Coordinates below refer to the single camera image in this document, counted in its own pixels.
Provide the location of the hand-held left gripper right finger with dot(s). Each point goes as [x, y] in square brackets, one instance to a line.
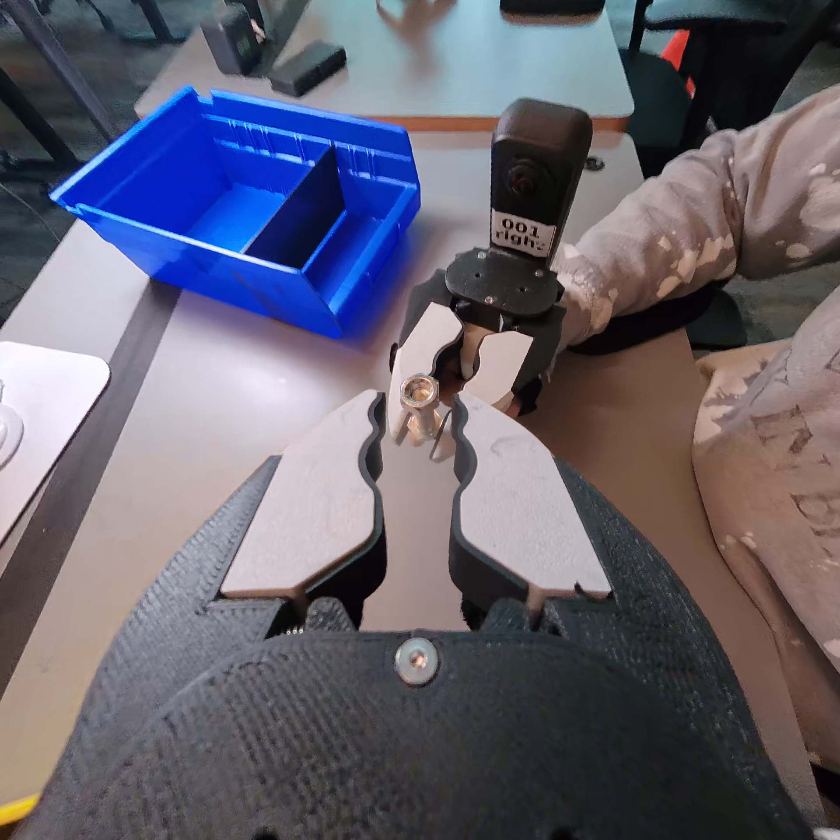
[525, 512]

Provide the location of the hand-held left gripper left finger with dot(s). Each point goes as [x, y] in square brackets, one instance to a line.
[308, 505]

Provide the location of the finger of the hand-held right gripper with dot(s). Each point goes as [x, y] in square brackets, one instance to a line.
[508, 367]
[426, 341]

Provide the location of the silver hex bolt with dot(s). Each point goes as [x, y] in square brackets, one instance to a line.
[417, 420]

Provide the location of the yellow plastic bin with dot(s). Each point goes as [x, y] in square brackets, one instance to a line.
[16, 808]

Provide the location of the person's right forearm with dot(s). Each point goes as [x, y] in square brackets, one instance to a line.
[689, 210]

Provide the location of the person's right hand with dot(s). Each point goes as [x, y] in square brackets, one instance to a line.
[470, 361]

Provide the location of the wood-edged grey table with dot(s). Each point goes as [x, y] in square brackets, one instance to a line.
[459, 65]

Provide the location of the blue plastic bin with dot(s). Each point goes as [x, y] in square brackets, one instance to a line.
[197, 275]

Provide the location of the black office chair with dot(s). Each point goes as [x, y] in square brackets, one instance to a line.
[656, 92]

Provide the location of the person's patterned grey sweatshirt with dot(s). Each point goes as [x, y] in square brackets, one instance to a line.
[774, 492]

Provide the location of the white document stand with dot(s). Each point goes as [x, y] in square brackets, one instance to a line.
[52, 407]

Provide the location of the orange traffic cone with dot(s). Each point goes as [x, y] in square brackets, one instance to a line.
[676, 52]

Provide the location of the flat black box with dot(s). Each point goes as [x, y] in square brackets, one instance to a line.
[308, 69]

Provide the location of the dark grey cube box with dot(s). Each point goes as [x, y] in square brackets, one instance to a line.
[229, 43]

